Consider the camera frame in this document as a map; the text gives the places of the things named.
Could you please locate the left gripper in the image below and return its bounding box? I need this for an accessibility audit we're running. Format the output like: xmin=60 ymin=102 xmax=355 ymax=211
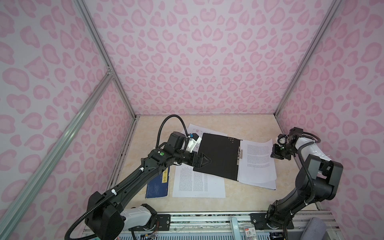
xmin=174 ymin=149 xmax=212 ymax=168

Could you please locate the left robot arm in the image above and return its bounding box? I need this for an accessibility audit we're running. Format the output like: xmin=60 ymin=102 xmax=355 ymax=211
xmin=64 ymin=132 xmax=211 ymax=240

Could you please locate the grey cloth roll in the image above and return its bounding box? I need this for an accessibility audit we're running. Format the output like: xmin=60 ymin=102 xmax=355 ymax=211
xmin=300 ymin=217 xmax=327 ymax=240

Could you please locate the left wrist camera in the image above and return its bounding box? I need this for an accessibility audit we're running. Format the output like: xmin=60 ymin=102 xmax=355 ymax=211
xmin=167 ymin=132 xmax=202 ymax=153

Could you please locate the front printed paper sheet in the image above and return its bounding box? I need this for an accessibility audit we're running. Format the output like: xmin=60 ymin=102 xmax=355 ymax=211
xmin=172 ymin=165 xmax=226 ymax=199

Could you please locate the light blue handle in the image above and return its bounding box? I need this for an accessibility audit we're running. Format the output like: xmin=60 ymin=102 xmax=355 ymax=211
xmin=230 ymin=217 xmax=242 ymax=240

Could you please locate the small red label bag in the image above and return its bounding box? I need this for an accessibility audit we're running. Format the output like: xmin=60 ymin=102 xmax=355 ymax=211
xmin=242 ymin=224 xmax=258 ymax=240

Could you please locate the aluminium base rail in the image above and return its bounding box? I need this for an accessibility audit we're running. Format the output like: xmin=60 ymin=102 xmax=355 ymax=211
xmin=115 ymin=211 xmax=344 ymax=240

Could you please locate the blue book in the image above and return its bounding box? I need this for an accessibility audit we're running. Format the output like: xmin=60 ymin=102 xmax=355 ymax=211
xmin=145 ymin=167 xmax=170 ymax=199

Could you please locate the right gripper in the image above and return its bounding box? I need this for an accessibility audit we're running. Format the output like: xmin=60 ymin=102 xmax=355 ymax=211
xmin=269 ymin=143 xmax=300 ymax=161

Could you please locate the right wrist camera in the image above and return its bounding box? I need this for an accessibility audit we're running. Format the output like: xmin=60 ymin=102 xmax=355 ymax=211
xmin=277 ymin=127 xmax=304 ymax=146

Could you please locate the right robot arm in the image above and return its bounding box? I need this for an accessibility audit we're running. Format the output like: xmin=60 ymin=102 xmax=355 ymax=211
xmin=250 ymin=128 xmax=344 ymax=236

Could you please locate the orange and black folder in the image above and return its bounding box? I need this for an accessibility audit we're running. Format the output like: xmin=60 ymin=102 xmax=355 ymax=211
xmin=193 ymin=133 xmax=241 ymax=182

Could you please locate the diagram paper sheet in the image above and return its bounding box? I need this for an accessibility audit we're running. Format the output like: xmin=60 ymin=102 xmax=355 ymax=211
xmin=187 ymin=124 xmax=227 ymax=152

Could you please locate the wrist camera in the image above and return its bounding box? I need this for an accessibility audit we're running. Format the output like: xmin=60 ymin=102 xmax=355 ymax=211
xmin=167 ymin=132 xmax=202 ymax=153
xmin=277 ymin=127 xmax=304 ymax=146

